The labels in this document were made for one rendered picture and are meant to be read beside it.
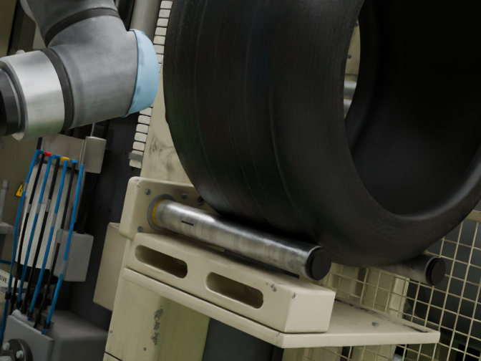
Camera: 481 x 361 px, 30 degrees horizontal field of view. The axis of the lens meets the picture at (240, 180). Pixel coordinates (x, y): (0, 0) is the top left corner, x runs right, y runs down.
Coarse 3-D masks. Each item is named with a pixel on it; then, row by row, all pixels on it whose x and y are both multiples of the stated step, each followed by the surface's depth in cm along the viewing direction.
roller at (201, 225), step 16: (160, 208) 141; (176, 208) 139; (192, 208) 138; (160, 224) 141; (176, 224) 138; (192, 224) 135; (208, 224) 133; (224, 224) 131; (240, 224) 130; (208, 240) 133; (224, 240) 130; (240, 240) 127; (256, 240) 125; (272, 240) 124; (288, 240) 122; (256, 256) 126; (272, 256) 123; (288, 256) 120; (304, 256) 119; (320, 256) 119; (304, 272) 119; (320, 272) 119
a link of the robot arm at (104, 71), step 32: (64, 32) 97; (96, 32) 96; (128, 32) 100; (64, 64) 93; (96, 64) 95; (128, 64) 96; (64, 96) 93; (96, 96) 95; (128, 96) 97; (64, 128) 96
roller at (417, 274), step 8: (416, 256) 140; (424, 256) 139; (432, 256) 139; (400, 264) 141; (408, 264) 140; (416, 264) 139; (424, 264) 138; (432, 264) 138; (440, 264) 139; (392, 272) 144; (400, 272) 142; (408, 272) 140; (416, 272) 139; (424, 272) 138; (432, 272) 138; (440, 272) 139; (416, 280) 141; (424, 280) 138; (432, 280) 138; (440, 280) 139
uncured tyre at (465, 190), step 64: (192, 0) 121; (256, 0) 112; (320, 0) 109; (384, 0) 158; (448, 0) 152; (192, 64) 120; (256, 64) 111; (320, 64) 110; (384, 64) 161; (448, 64) 156; (192, 128) 123; (256, 128) 113; (320, 128) 112; (384, 128) 162; (448, 128) 155; (256, 192) 120; (320, 192) 116; (384, 192) 155; (448, 192) 137; (384, 256) 129
